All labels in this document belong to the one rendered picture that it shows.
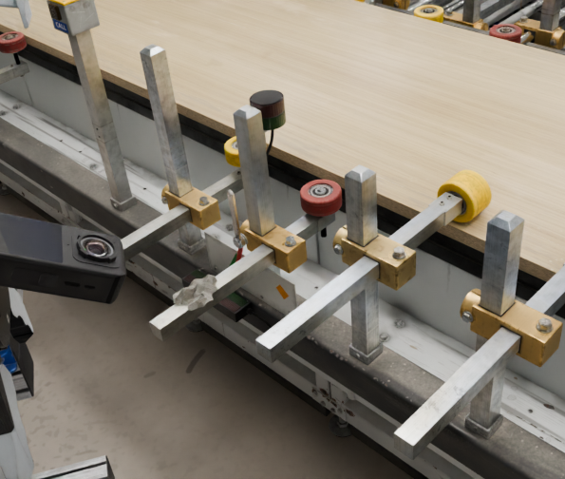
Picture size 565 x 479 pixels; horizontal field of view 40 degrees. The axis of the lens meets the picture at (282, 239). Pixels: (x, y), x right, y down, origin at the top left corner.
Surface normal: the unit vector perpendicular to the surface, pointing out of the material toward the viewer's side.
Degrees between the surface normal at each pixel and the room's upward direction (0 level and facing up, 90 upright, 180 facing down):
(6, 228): 30
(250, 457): 0
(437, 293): 90
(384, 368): 0
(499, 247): 90
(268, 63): 0
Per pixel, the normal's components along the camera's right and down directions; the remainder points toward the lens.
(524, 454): -0.09, -0.78
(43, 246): 0.41, -0.78
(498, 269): -0.70, 0.49
